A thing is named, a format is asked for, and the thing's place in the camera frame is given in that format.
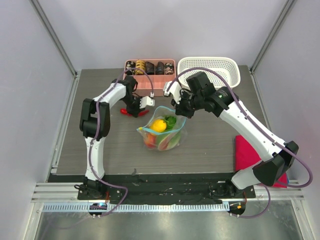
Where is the black floral sushi roll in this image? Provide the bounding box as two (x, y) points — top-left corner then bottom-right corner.
(125, 60), (136, 76)

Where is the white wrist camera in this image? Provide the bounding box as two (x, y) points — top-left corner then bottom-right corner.
(139, 92), (155, 109)
(163, 81), (182, 105)

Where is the toy watermelon slice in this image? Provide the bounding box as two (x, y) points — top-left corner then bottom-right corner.
(155, 134), (174, 151)

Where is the red toy tomato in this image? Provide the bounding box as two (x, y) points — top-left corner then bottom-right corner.
(143, 133), (157, 149)

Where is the dark brown roll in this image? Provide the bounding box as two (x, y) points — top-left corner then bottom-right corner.
(145, 61), (155, 75)

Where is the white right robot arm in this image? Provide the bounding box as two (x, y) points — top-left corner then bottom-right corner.
(163, 71), (299, 198)

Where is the white slotted cable duct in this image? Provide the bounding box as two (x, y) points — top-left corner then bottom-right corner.
(42, 201), (230, 213)

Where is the yellow toy mango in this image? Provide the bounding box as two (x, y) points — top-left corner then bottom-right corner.
(149, 119), (167, 133)

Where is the black pink roll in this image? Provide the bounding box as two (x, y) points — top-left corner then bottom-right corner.
(164, 62), (175, 75)

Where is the small green toy leaf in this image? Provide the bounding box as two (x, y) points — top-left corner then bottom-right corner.
(164, 115), (177, 131)

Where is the green toy lettuce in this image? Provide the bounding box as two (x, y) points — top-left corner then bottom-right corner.
(167, 132), (181, 149)

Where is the yellow striped roll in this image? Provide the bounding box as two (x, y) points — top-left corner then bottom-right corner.
(135, 59), (146, 76)

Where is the red folded cloth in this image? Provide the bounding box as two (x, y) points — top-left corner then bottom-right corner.
(234, 134), (289, 189)

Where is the black blue roll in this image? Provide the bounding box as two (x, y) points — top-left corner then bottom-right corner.
(155, 61), (165, 75)

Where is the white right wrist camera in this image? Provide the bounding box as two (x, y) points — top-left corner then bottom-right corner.
(163, 81), (182, 105)

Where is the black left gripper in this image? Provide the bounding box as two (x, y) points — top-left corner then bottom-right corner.
(121, 95), (145, 117)

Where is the clear zip top bag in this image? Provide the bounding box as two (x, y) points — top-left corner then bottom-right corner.
(136, 106), (187, 151)

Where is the pink divided tray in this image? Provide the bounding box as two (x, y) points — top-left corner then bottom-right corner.
(123, 58), (176, 97)

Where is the white perforated basket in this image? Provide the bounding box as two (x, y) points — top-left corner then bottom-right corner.
(177, 56), (241, 89)

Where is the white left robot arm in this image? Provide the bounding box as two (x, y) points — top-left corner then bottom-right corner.
(79, 76), (145, 200)

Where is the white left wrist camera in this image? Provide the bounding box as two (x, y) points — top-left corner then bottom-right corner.
(139, 92), (155, 109)

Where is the red toy chili pepper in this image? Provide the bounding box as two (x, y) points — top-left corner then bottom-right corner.
(120, 108), (149, 118)

